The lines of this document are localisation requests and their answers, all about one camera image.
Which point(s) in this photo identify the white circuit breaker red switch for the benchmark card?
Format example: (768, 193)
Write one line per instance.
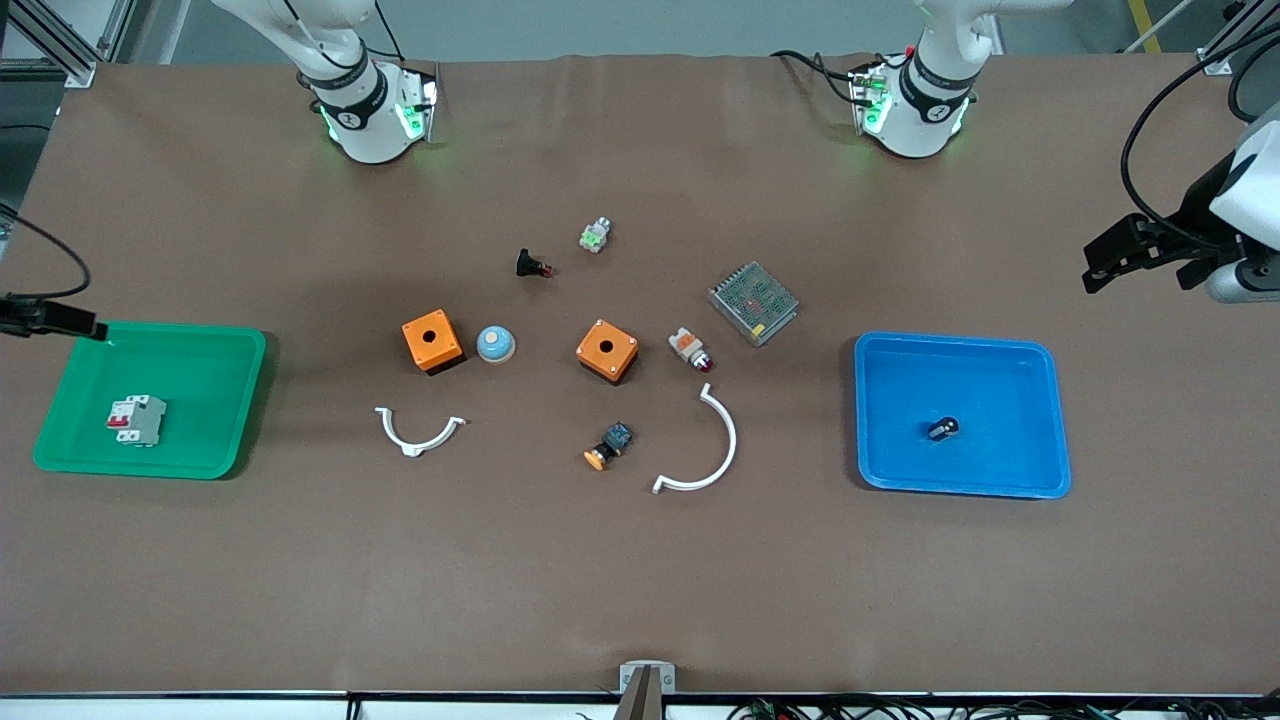
(138, 420)

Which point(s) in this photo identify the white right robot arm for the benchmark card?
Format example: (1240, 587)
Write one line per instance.
(365, 120)

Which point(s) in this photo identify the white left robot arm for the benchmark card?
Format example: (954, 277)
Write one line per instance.
(920, 115)

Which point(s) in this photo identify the green plastic tray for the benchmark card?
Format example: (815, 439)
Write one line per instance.
(200, 390)

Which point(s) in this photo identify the blue plastic tray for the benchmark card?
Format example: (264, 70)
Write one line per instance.
(1000, 380)

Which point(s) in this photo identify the metal mesh power supply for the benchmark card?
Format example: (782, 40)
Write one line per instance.
(753, 302)

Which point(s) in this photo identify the small white curved clamp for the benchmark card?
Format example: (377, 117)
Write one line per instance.
(412, 447)

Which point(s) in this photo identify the large white curved clamp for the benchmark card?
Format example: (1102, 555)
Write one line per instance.
(730, 440)

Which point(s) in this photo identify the blue dome buzzer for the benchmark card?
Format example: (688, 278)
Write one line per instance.
(495, 344)

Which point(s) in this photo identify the red indicator light white body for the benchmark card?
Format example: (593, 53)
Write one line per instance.
(686, 345)

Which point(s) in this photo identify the orange mushroom push button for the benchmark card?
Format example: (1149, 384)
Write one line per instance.
(598, 459)

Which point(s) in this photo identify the aluminium frame profile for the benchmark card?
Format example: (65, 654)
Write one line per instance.
(60, 45)
(1235, 40)

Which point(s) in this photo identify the black push button switch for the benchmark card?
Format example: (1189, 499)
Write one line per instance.
(527, 263)

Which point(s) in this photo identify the green grey selector switch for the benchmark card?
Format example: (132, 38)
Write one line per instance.
(595, 236)

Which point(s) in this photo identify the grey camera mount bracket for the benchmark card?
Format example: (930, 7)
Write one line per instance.
(647, 680)

